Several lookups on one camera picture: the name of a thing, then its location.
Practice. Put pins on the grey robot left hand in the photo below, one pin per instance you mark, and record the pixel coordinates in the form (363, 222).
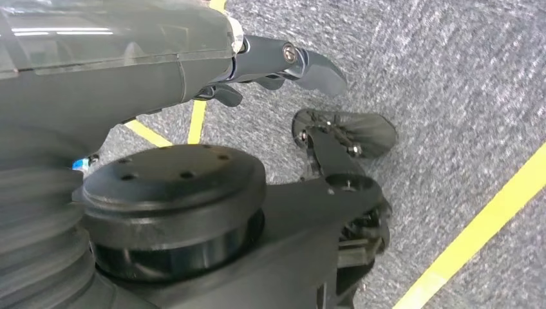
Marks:
(106, 76)

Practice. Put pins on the yellow floor tape line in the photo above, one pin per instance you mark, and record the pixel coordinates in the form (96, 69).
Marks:
(197, 123)
(469, 234)

